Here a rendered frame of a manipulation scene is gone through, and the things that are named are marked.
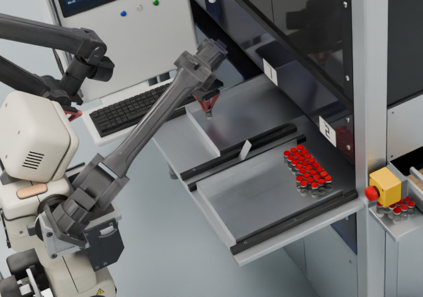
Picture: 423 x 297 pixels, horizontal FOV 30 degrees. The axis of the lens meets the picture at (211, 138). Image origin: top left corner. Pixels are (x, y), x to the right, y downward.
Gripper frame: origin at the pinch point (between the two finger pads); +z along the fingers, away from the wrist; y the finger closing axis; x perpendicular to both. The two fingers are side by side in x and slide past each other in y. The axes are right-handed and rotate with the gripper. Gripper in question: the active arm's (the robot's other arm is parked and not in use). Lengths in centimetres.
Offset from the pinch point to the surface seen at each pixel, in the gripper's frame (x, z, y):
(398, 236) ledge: -77, 1, 0
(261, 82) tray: -1.1, 2.6, 23.5
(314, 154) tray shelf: -38.2, 2.1, 9.2
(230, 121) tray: -6.8, 3.7, 3.4
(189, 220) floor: 37, 94, 13
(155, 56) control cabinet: 39.8, 4.5, 9.6
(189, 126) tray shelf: 1.9, 4.8, -6.9
